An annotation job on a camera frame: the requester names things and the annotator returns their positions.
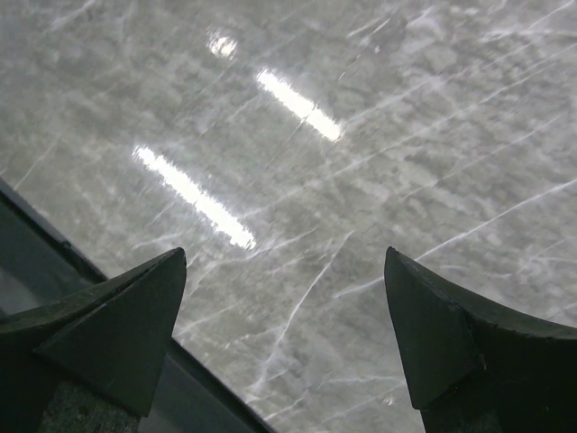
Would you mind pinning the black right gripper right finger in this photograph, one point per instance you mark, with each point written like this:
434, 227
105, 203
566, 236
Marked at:
474, 365

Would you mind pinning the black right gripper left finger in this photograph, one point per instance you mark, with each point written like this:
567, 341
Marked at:
91, 362

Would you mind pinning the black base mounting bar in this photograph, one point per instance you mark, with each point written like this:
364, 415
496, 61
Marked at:
39, 266

